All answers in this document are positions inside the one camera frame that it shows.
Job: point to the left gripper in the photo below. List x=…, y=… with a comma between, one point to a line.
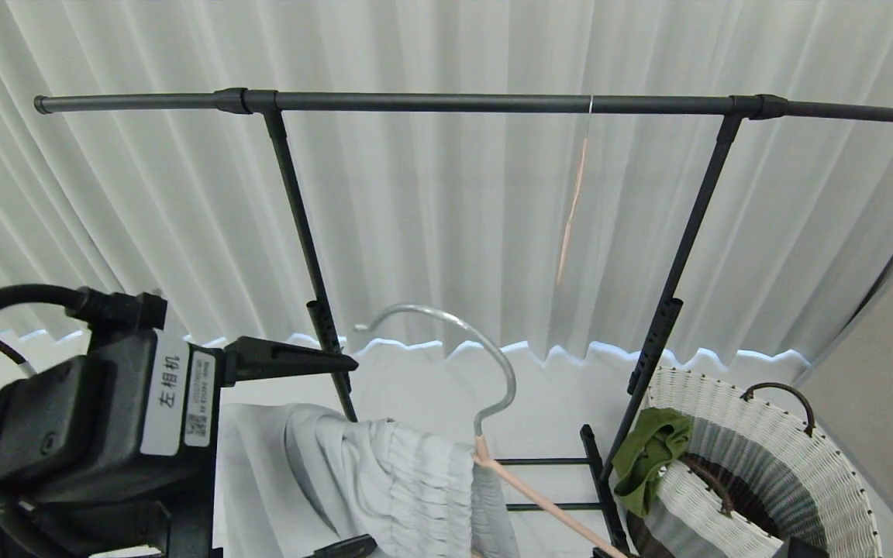
x=183, y=527

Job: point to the pale grey shorts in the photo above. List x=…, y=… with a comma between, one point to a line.
x=384, y=480

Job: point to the pink clothes hanger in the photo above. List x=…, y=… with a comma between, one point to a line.
x=574, y=194
x=484, y=457

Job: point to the black clothes rack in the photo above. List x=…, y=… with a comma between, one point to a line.
x=454, y=102

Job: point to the white laundry basket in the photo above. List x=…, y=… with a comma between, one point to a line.
x=803, y=465

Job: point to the white curtain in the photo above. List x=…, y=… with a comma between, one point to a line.
x=454, y=217

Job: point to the green garment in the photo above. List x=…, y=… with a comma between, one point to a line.
x=648, y=449

